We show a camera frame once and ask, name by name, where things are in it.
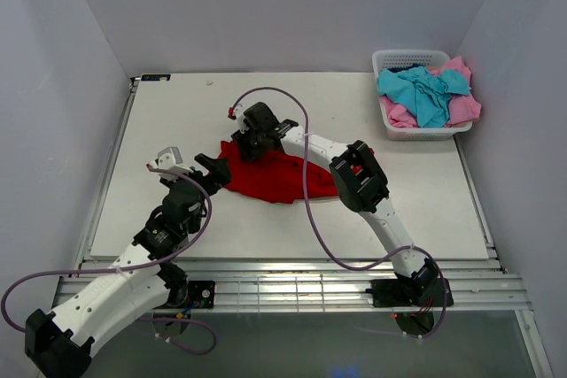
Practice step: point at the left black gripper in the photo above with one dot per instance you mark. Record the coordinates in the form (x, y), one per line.
(205, 175)

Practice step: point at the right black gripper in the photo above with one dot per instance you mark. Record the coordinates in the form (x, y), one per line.
(251, 142)

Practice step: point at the red t shirt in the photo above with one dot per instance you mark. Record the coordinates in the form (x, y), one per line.
(275, 178)

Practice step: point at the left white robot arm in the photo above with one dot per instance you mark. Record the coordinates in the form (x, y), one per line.
(63, 341)

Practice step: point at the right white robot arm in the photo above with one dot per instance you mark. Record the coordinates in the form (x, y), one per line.
(362, 188)

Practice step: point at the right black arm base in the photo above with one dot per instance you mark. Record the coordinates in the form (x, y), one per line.
(392, 293)

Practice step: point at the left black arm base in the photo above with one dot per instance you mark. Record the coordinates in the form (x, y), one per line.
(192, 295)

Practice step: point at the blue white label sticker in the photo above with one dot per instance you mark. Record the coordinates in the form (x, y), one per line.
(155, 77)

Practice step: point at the pink t shirt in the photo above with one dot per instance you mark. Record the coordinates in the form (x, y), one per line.
(463, 109)

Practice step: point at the white plastic basket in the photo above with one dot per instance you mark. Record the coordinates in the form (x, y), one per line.
(387, 59)

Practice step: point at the turquoise t shirt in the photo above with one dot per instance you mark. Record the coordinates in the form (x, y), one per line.
(424, 95)

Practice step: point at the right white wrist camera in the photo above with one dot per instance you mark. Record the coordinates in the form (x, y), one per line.
(236, 113)

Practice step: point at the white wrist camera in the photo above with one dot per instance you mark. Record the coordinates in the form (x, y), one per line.
(236, 113)
(169, 159)

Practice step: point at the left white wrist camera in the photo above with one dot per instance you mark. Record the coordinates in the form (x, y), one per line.
(169, 159)

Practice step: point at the aluminium frame rails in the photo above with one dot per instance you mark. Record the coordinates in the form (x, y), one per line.
(431, 181)

